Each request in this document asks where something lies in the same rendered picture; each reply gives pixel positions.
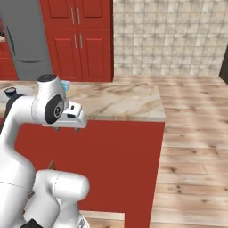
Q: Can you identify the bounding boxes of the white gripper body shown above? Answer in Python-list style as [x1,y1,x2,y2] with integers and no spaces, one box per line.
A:
[43,111,89,130]

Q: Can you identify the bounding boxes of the light blue yogurt container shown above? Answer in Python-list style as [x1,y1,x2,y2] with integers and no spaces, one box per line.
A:
[61,79,72,92]

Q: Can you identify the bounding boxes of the dark blue yogurt container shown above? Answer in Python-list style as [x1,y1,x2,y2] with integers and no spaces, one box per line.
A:
[4,85,19,99]

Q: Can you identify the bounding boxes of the red island cabinet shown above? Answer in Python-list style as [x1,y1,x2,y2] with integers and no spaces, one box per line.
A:
[0,118,166,228]

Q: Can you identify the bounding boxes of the red cabinets with worktop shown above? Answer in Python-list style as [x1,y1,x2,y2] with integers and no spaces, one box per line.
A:
[0,20,19,82]

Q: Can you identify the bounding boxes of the red tall cupboards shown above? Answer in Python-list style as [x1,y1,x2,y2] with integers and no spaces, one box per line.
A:
[39,0,115,84]

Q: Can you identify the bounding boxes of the grey fridge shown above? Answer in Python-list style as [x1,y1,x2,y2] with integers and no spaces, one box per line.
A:
[0,0,54,82]

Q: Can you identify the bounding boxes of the dark appliance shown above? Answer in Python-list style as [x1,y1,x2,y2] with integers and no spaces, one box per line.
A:
[218,49,228,86]

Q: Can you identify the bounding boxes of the thin tan frame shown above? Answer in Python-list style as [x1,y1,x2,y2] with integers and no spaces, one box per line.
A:
[47,159,58,172]

